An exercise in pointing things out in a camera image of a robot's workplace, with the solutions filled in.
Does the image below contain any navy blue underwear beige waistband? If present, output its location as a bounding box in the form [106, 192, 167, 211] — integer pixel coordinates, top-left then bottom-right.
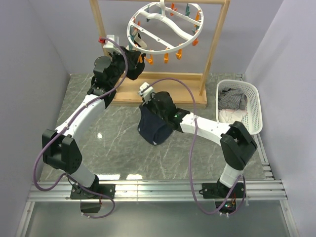
[137, 105, 173, 146]

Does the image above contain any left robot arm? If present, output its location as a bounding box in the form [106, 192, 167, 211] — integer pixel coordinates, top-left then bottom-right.
[42, 47, 146, 198]

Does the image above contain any black hanging underwear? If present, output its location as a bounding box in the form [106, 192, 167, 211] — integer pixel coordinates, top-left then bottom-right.
[125, 50, 146, 80]

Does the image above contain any orange clip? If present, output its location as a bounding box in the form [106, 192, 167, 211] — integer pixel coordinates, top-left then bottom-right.
[192, 38, 199, 46]
[145, 54, 154, 65]
[163, 53, 169, 64]
[176, 49, 182, 60]

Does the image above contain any wooden hanger stand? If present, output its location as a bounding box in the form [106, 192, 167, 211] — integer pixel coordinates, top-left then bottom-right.
[89, 0, 232, 109]

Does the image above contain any white round clip hanger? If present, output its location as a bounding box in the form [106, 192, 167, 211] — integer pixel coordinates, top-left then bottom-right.
[126, 0, 204, 55]

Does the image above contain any white pink garment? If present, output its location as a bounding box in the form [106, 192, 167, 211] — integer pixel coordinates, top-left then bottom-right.
[218, 109, 247, 124]

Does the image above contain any grey striped garment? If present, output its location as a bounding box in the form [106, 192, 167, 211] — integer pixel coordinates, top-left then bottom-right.
[218, 87, 247, 110]

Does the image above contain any white perforated laundry basket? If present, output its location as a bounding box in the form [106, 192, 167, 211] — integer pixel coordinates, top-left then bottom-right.
[216, 79, 263, 135]

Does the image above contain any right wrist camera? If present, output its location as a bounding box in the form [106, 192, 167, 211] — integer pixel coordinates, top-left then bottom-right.
[138, 82, 156, 104]

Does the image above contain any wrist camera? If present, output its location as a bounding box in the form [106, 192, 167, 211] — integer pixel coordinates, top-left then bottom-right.
[138, 82, 156, 104]
[98, 35, 120, 54]

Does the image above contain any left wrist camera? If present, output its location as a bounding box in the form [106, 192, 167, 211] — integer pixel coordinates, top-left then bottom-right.
[98, 35, 120, 54]

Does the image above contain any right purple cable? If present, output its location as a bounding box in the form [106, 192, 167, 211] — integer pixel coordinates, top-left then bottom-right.
[148, 78, 247, 216]

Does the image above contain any purple cable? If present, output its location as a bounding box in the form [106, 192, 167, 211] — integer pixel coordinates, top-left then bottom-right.
[148, 78, 247, 216]
[32, 36, 129, 219]

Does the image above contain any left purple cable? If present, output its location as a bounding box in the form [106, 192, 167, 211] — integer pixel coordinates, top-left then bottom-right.
[32, 36, 129, 219]

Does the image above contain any aluminium mounting rail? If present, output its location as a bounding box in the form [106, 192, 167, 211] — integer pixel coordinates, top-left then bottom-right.
[16, 180, 299, 237]

